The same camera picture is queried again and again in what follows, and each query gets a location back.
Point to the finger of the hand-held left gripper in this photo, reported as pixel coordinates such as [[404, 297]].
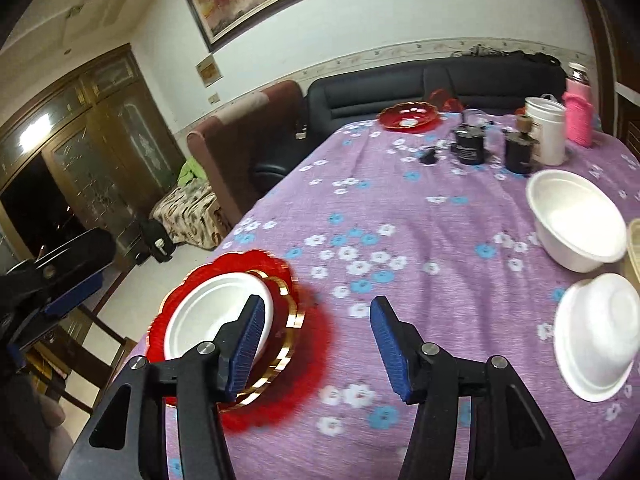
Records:
[[75, 292], [30, 337]]

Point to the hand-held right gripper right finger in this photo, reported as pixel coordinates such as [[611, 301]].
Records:
[[392, 350]]

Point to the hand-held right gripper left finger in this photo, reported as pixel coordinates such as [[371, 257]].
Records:
[[245, 350]]

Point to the small white paper bowl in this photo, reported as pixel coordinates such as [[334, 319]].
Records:
[[200, 310]]

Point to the gold-rimmed red plate with label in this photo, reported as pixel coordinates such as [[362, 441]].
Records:
[[286, 305]]

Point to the medium white paper bowl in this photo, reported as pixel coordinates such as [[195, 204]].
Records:
[[595, 335]]

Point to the large white paper bowl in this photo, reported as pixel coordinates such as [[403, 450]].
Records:
[[575, 220]]

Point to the yellow plastic bowl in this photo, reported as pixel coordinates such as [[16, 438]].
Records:
[[634, 250]]

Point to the person's left forearm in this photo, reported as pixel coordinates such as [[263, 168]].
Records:
[[30, 435]]

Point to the wooden chair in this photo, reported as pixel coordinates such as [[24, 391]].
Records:
[[100, 340]]

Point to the black bag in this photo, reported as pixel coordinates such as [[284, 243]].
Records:
[[152, 235]]

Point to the purple floral tablecloth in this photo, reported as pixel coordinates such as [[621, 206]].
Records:
[[400, 240]]

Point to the patterned blanket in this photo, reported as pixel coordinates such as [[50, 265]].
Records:
[[190, 215]]

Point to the wooden glass-panel door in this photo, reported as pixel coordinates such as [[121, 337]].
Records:
[[100, 135]]

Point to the green cloth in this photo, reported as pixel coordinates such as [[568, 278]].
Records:
[[192, 172]]

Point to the small black charger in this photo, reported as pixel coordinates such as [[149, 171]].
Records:
[[429, 156]]

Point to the brown armchair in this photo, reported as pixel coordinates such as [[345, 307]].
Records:
[[235, 150]]

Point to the black jar with cork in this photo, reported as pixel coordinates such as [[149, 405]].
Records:
[[519, 152]]

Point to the clear glass cup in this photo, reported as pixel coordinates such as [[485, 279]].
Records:
[[475, 119]]

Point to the red bag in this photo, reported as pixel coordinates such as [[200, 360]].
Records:
[[442, 97]]

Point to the black leather sofa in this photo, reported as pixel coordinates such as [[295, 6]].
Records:
[[375, 90]]

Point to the white plastic canister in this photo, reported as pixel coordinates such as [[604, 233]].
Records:
[[547, 130]]

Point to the bottle in pink knitted sleeve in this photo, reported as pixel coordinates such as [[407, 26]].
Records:
[[580, 115]]

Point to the wooden cabinet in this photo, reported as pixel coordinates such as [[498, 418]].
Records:
[[631, 135]]

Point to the wooden glass partition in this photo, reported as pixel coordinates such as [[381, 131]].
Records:
[[610, 35]]

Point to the wall outlet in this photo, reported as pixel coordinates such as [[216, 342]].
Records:
[[214, 98]]

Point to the small wall calendar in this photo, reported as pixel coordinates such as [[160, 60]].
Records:
[[209, 71]]

